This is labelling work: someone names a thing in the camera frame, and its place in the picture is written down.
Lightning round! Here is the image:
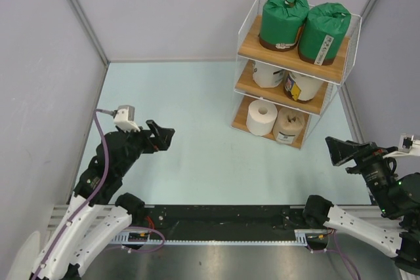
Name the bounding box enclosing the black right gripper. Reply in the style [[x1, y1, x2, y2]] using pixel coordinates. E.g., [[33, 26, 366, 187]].
[[323, 136, 397, 215]]

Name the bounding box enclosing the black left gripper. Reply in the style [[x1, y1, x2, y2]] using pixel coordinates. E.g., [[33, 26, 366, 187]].
[[117, 119, 174, 176]]

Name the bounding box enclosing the brown paper roll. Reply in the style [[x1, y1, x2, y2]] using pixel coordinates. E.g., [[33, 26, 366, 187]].
[[272, 108, 305, 144]]

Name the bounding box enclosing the cream cartoon roll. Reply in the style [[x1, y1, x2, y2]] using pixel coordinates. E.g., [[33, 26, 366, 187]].
[[283, 71, 324, 102]]

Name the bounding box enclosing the unwrapped white paper roll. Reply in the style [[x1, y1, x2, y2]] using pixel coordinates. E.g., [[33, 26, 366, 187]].
[[246, 100, 278, 136]]

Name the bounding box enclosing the green paper roll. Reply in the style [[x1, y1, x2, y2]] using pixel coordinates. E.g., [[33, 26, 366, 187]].
[[259, 0, 310, 52]]

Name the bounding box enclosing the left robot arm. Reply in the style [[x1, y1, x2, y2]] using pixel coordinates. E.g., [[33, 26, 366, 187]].
[[30, 119, 175, 279]]

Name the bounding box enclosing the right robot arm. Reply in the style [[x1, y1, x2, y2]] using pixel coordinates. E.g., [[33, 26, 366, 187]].
[[303, 134, 419, 275]]

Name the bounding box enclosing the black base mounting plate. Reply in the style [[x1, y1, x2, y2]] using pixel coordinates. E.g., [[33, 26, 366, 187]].
[[128, 205, 326, 236]]

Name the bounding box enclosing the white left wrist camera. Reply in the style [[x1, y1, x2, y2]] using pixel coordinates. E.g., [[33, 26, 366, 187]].
[[113, 105, 140, 132]]

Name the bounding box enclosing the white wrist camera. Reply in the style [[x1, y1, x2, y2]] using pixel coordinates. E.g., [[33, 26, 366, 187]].
[[385, 133, 420, 158], [113, 105, 140, 132]]

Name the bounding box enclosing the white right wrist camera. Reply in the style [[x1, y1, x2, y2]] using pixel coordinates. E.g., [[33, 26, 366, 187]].
[[385, 133, 420, 158]]

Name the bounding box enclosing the white slotted cable duct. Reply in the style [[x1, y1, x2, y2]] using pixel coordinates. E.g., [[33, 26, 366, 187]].
[[110, 230, 327, 247]]

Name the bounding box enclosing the white wire wooden shelf rack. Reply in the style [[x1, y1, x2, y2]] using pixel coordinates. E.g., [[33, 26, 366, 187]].
[[231, 0, 362, 148]]

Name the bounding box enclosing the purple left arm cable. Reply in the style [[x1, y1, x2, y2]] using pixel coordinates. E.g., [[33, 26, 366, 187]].
[[31, 108, 165, 280]]

